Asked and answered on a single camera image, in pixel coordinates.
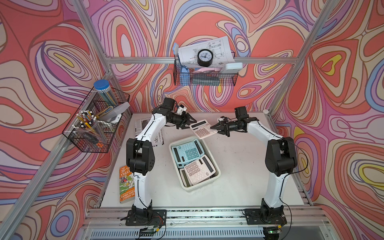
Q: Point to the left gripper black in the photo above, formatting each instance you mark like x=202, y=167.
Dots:
x=184, y=120

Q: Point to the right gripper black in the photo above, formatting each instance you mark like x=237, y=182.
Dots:
x=221, y=127

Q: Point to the pink calculator back top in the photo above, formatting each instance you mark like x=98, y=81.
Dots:
x=202, y=129

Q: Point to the pink calculator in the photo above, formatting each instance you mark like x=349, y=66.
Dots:
x=200, y=170
x=184, y=178
x=202, y=129

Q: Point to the light blue calculator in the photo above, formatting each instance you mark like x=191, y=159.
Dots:
x=187, y=153

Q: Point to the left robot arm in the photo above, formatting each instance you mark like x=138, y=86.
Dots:
x=140, y=156

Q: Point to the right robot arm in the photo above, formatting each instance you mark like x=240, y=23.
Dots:
x=280, y=160

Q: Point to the white plastic storage box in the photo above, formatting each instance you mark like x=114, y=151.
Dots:
x=210, y=156

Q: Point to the white rounded device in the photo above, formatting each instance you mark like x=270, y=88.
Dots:
x=232, y=68

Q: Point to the black round clock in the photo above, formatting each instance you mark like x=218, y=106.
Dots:
x=205, y=58

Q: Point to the white stapler in basket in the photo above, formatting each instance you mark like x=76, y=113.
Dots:
x=114, y=115

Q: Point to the white paper drawing sheet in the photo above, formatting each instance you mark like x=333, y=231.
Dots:
x=219, y=46

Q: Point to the blue lid pencil jar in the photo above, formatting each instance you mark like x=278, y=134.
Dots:
x=105, y=92

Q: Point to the orange paperback book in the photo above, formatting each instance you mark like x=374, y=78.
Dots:
x=126, y=184

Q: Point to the clear cup of pencils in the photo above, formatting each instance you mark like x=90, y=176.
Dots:
x=89, y=127

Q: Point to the black wire basket back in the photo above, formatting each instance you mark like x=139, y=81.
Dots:
x=184, y=76

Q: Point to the black wire basket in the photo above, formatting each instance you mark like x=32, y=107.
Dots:
x=93, y=102
x=184, y=76

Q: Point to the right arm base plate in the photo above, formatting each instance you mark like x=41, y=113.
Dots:
x=265, y=216

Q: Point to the black wire basket left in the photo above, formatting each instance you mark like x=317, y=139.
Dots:
x=93, y=102

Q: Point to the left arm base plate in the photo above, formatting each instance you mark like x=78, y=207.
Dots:
x=140, y=217

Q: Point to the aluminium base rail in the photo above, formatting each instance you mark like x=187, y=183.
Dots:
x=221, y=223

